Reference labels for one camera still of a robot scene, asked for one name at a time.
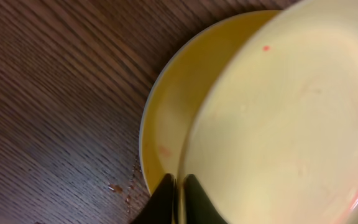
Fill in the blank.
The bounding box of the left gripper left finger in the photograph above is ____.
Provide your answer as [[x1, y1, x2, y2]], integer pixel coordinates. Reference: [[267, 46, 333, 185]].
[[131, 174, 176, 224]]

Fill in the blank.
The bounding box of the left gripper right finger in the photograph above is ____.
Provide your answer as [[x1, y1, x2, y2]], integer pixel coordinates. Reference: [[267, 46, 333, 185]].
[[183, 174, 227, 224]]

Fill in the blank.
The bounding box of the green plate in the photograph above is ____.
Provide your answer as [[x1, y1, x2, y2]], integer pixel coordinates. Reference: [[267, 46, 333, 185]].
[[139, 9, 282, 195], [180, 0, 358, 223]]

